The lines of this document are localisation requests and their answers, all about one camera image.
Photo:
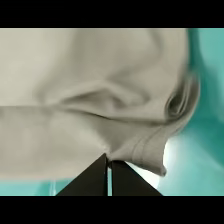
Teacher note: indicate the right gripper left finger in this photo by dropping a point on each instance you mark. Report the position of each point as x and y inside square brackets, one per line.
[91, 181]

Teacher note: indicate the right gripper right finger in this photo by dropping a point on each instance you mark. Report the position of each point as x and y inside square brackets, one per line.
[128, 182]

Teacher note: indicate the beige T-shirt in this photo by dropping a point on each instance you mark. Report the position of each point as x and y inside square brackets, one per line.
[83, 100]

